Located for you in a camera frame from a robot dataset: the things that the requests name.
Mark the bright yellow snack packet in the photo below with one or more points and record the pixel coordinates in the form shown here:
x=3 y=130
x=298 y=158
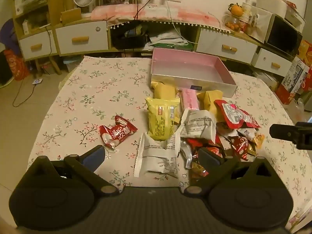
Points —
x=160 y=119

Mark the white paper bag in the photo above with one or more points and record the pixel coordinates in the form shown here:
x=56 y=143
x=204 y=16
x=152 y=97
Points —
x=258 y=19

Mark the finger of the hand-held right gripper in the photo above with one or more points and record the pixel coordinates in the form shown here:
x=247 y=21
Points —
x=285 y=131

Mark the floral tablecloth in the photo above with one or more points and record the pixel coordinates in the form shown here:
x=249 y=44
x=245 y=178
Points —
x=85 y=97

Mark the colourful carton box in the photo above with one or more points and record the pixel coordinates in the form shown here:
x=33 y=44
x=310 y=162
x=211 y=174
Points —
x=291 y=82

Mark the clear silver wrapper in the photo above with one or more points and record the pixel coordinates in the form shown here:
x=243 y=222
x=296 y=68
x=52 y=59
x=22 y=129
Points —
x=187 y=158

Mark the wooden cabinet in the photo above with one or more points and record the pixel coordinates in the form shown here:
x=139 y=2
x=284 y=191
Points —
x=62 y=2

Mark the glass jar of small oranges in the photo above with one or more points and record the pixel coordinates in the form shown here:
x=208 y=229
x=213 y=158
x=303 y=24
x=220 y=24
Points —
x=234 y=24

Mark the pink snack packet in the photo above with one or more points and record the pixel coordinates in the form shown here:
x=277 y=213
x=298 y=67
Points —
x=190 y=98

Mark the wide white drawer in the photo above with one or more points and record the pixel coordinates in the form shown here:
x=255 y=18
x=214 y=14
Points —
x=81 y=37
x=225 y=45

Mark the white snack packet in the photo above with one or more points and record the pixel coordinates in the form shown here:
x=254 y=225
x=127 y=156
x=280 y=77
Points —
x=198 y=124
x=156 y=156

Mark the orange fruit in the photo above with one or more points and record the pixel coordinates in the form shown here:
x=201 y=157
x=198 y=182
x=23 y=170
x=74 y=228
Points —
x=236 y=9

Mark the orange red gift box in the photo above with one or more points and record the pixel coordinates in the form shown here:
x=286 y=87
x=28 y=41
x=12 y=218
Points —
x=306 y=52

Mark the red packet with white label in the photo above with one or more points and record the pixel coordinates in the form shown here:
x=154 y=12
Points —
x=235 y=115

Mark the pink fringed cloth runner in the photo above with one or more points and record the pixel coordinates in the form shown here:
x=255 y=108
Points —
x=156 y=12

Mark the red patterned bag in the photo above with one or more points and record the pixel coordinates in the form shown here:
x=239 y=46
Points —
x=14 y=65

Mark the red candy packet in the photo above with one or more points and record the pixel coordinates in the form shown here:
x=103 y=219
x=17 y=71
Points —
x=117 y=131

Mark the pink-lined silver box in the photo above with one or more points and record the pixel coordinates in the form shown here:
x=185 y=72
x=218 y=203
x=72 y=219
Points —
x=185 y=65

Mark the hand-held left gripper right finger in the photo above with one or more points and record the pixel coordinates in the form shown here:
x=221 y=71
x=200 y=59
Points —
x=210 y=159

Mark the black bag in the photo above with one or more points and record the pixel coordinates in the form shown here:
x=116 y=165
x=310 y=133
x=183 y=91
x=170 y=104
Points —
x=129 y=39

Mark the stack of papers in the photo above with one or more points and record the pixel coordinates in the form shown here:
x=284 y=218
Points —
x=165 y=37

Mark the small white drawer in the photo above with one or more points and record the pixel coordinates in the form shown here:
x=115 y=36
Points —
x=36 y=45
x=273 y=62

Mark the orange yellow snack packet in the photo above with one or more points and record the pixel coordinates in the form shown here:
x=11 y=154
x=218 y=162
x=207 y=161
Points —
x=164 y=90

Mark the small white floor device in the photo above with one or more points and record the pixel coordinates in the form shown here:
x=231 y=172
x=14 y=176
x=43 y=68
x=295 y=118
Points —
x=37 y=81

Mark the gold snack packet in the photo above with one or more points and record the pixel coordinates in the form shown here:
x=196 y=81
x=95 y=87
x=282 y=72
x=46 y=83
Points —
x=210 y=102

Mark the black microwave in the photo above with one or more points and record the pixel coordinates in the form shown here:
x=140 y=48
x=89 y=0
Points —
x=284 y=36

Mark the pile of small red candies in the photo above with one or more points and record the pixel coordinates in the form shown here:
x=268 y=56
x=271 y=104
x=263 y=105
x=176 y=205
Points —
x=240 y=146

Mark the small wooden box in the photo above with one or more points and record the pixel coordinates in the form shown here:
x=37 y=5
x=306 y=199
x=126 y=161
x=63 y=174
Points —
x=70 y=15

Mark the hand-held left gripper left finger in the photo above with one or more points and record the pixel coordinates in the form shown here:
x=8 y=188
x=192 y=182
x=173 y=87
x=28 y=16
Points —
x=93 y=157

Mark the white box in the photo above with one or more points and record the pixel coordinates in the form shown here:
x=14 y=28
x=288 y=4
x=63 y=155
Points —
x=271 y=3

